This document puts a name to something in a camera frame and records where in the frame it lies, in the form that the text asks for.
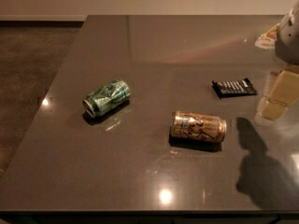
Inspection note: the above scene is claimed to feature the green soda can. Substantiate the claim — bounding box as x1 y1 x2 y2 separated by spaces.
82 79 131 119

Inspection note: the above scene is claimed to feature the black snack bar wrapper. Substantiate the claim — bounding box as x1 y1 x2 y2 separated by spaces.
212 78 258 98

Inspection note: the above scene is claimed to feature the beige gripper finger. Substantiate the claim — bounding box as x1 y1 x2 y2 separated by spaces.
257 66 299 121

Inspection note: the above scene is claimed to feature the light snack bag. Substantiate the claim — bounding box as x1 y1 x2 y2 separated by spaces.
255 23 279 49

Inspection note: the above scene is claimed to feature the gold brown soda can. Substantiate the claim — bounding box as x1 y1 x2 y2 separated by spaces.
170 111 226 143

